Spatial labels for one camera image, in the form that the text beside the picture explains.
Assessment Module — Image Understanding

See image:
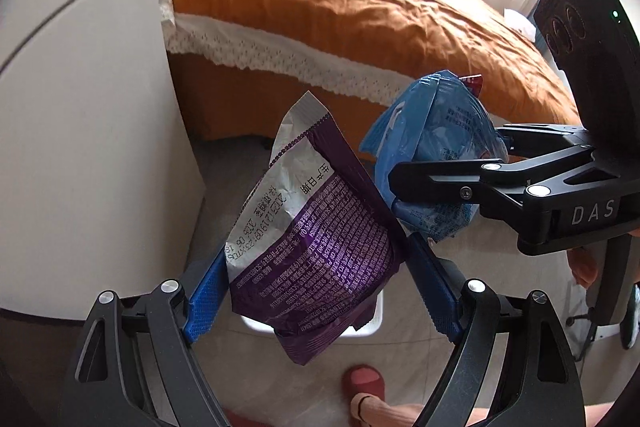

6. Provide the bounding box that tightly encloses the purple snack bag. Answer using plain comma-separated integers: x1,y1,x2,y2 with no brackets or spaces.
225,91,408,367

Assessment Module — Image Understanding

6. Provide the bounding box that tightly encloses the blue snack bag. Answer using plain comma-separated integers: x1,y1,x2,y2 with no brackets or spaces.
360,69,510,243

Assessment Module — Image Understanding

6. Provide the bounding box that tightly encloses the white round table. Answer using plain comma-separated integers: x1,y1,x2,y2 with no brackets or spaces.
0,0,207,323

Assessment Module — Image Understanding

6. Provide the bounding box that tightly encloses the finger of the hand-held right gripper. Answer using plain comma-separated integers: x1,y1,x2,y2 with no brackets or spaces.
495,123,596,162
387,146,623,218

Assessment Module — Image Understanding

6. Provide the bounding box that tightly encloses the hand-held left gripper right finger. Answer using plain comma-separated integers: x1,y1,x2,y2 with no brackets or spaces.
407,231,587,427

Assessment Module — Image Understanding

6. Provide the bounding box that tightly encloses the white square trash bin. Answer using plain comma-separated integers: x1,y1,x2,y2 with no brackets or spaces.
239,289,385,338

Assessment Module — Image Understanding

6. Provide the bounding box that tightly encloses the person's right hand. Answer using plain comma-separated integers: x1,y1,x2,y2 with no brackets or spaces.
570,247,601,289

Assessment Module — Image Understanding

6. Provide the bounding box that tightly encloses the small red wrapper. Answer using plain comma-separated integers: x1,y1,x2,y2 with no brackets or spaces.
459,74,485,98

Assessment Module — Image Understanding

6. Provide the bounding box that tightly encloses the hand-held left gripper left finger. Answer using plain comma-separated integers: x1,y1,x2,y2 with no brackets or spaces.
59,247,233,427

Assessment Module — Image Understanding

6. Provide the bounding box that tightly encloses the bed with orange duvet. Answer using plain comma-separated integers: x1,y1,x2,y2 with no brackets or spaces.
154,0,581,158

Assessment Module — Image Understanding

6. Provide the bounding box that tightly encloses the white pillow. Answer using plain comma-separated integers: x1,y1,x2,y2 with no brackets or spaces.
502,8,536,40

